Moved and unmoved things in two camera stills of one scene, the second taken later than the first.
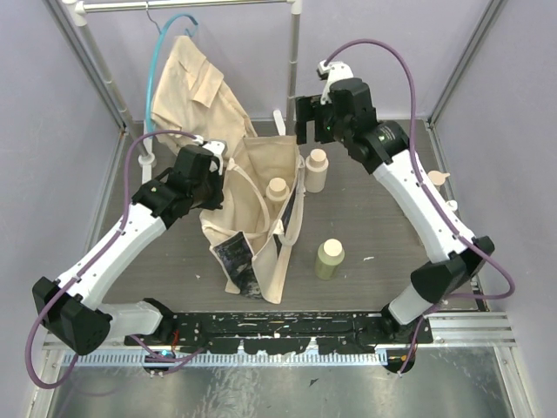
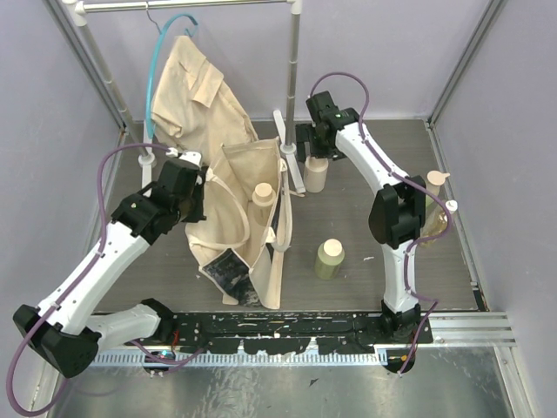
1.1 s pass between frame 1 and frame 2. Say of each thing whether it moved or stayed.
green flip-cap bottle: stayed
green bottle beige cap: stayed
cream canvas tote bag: moved
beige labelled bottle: moved
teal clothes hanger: stayed
